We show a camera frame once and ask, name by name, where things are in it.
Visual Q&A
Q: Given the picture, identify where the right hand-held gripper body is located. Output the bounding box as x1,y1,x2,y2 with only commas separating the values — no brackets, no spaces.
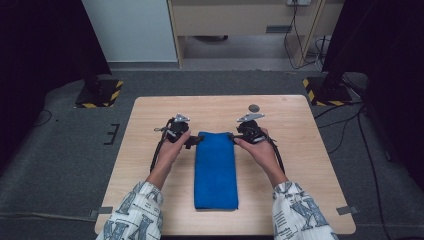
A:
235,113,268,145

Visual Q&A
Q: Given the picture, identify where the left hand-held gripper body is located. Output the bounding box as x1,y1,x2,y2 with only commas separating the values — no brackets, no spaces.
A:
154,113,192,144

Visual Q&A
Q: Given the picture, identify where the blue towel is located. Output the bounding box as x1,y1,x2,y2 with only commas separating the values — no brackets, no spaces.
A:
193,131,240,211

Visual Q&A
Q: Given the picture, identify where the person's left hand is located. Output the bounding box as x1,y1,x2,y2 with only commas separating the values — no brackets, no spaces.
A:
148,130,192,183

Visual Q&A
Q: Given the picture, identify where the person's right hand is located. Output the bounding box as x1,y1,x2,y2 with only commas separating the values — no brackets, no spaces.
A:
234,128,288,188

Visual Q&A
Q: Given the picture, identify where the black stand with striped base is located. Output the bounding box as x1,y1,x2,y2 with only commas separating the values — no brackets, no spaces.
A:
302,75,354,107
74,78,124,109

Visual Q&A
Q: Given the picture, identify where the white panel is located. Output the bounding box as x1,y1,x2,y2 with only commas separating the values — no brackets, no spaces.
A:
82,0,178,63

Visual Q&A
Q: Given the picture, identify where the grey tape strip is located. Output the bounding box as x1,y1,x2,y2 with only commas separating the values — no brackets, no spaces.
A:
89,206,114,220
335,205,360,216

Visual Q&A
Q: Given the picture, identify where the beige wooden desk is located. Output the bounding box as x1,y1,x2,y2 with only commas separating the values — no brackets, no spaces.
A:
166,0,346,69

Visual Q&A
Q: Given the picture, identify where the black curtain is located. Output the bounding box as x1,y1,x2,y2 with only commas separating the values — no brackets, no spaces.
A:
0,0,113,174
321,0,424,183

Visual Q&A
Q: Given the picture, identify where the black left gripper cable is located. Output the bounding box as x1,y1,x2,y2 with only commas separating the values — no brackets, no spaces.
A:
149,118,175,173

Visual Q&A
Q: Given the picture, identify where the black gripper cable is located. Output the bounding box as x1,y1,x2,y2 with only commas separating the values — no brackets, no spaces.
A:
149,118,175,173
263,131,286,175

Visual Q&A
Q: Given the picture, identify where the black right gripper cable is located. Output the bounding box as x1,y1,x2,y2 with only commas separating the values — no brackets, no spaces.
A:
263,131,286,175

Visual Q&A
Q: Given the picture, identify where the black hanging cable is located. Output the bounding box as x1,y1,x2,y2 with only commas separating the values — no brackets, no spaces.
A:
283,3,323,71

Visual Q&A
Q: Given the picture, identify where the thin black floor cable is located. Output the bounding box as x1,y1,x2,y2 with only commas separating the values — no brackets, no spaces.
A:
33,109,53,128

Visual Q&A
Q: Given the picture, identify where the long black floor cable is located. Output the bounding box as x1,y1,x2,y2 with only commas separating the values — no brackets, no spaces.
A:
357,111,385,240

